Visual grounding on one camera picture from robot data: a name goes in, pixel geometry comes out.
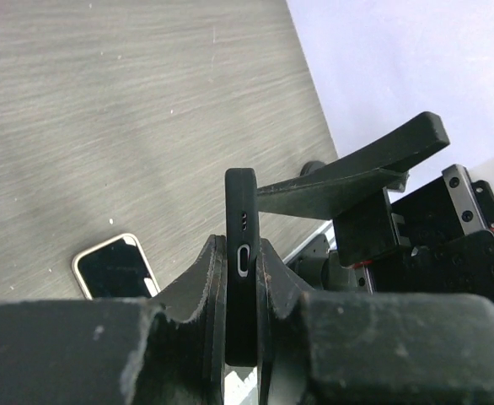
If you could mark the black clamp phone stand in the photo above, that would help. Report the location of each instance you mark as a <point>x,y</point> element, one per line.
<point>311,166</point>

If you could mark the pink case phone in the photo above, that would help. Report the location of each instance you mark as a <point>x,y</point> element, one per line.
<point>115,268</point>

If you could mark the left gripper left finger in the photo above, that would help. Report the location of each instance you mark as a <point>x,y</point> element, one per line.
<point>164,350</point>

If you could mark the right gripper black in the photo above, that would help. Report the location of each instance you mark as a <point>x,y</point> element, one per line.
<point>438,239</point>

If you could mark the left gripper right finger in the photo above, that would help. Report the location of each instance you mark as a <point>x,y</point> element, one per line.
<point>322,347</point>

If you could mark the black case phone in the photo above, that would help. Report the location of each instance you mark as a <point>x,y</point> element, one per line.
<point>243,245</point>

